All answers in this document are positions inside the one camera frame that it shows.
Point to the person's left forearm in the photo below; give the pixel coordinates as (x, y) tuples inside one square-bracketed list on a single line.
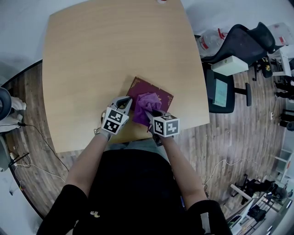
[(85, 165)]

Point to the pale green booklet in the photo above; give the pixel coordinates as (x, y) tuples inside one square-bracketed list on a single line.
[(220, 93)]

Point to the purple cloth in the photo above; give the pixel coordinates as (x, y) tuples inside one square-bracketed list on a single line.
[(144, 105)]

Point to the grey round device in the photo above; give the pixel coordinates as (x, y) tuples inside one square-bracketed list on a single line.
[(4, 153)]

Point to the person's black shirt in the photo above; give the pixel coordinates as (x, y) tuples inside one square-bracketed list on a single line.
[(135, 195)]

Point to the clear water jug red label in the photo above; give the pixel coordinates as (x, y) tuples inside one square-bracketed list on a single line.
[(211, 42)]

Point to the dark red gold-patterned book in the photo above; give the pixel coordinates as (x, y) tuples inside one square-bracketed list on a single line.
[(147, 88)]

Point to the black equipment stand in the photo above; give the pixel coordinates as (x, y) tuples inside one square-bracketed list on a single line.
[(255, 186)]

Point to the person's grey trousers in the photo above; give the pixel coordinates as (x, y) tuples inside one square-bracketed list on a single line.
[(142, 144)]

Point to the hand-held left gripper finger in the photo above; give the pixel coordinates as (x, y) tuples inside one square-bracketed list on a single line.
[(129, 109), (118, 99)]

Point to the person's right forearm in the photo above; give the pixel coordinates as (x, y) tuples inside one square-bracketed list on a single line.
[(183, 169)]

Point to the person's left hand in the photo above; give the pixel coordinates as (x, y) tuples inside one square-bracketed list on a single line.
[(104, 134)]

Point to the clear plastic bottle red cap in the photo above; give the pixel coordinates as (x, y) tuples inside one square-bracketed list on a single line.
[(162, 1)]

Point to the white and black robot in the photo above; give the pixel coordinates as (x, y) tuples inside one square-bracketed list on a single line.
[(17, 105)]

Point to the black mesh office chair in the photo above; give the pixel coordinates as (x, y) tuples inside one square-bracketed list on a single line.
[(241, 43)]

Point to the black padded office chair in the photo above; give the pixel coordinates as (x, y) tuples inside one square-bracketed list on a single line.
[(266, 36)]

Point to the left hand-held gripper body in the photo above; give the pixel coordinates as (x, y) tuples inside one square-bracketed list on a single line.
[(113, 121)]

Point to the white flat box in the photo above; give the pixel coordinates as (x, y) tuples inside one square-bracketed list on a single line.
[(229, 66)]

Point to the white metal rack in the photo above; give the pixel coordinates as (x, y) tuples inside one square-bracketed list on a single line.
[(283, 64)]

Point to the black camera equipment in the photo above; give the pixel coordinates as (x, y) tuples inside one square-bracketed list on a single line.
[(288, 120)]

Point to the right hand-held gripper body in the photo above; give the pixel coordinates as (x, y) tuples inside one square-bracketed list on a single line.
[(165, 126)]

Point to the black antenna router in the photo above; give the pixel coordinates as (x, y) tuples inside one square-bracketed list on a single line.
[(19, 159)]

